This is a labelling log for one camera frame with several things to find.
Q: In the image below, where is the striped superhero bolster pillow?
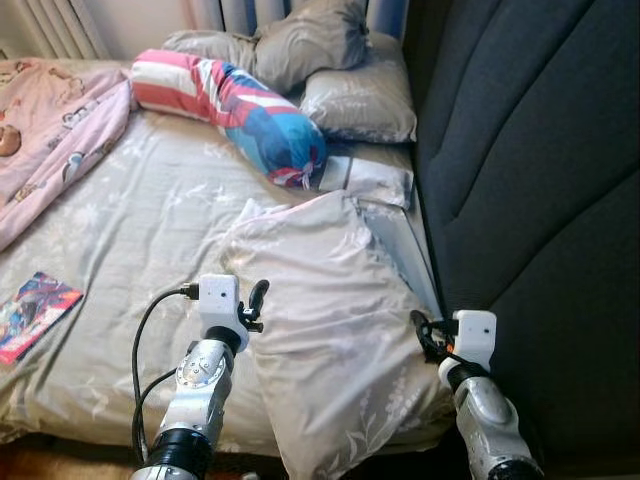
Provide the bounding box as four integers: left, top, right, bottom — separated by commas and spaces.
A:
130, 48, 329, 191

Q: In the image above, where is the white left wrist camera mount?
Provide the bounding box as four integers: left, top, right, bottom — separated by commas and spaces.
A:
197, 273, 246, 346

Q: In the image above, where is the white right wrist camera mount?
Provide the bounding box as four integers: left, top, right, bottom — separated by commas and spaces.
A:
450, 309, 498, 373

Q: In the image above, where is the large grey floral pillow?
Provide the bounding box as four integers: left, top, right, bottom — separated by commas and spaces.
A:
218, 190, 456, 480

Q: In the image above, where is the dark grey upholstered headboard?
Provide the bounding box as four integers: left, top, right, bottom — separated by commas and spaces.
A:
405, 0, 640, 480

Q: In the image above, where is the blue grey striped curtain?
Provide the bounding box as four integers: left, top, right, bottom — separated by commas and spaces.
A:
180, 0, 411, 41

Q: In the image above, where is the folded grey floral cloth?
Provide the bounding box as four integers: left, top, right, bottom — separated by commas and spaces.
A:
318, 152, 416, 211

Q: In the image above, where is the pink bear print blanket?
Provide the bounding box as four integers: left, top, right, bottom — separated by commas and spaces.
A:
0, 57, 136, 251

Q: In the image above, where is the superhero comic book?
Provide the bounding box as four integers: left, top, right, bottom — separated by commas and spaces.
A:
0, 271, 86, 366

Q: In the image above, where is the crumpled grey pillow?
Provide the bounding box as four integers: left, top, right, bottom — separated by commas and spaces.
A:
162, 0, 371, 96

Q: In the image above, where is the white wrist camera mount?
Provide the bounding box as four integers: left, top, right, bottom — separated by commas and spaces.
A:
450, 309, 498, 373
197, 273, 246, 346

